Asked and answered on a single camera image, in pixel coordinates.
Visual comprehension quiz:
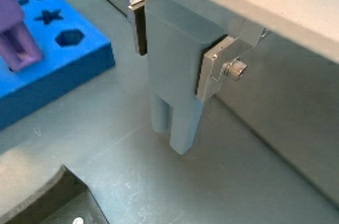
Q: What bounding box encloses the light blue two-legged block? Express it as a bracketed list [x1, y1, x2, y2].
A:
[146, 0, 224, 154]

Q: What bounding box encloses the black curved stand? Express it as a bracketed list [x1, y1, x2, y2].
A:
[0, 166, 110, 224]

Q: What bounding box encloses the purple pentagon two-legged block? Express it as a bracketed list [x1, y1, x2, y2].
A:
[0, 0, 44, 71]

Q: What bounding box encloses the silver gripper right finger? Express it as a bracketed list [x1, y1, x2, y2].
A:
[196, 20, 268, 102]

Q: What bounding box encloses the blue shape sorter board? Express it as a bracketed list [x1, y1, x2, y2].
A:
[0, 0, 115, 130]

